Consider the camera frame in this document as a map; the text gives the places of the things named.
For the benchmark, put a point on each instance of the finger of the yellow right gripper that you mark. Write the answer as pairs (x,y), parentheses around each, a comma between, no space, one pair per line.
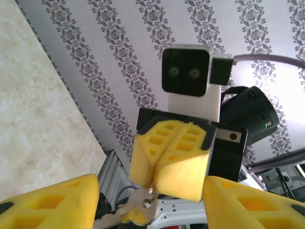
(183,174)
(143,164)

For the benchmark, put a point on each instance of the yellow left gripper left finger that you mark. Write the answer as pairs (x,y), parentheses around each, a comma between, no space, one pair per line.
(47,210)

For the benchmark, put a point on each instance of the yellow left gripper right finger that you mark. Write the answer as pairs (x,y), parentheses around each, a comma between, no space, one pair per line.
(250,210)

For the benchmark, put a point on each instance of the white right camera mount bracket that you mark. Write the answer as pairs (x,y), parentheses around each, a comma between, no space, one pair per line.
(195,107)

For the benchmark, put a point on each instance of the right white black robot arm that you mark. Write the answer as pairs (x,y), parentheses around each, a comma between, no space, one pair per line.
(178,211)

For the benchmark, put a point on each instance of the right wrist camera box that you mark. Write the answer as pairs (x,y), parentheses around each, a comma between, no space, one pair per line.
(186,71)

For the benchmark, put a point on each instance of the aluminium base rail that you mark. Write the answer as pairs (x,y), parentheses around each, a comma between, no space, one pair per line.
(114,171)

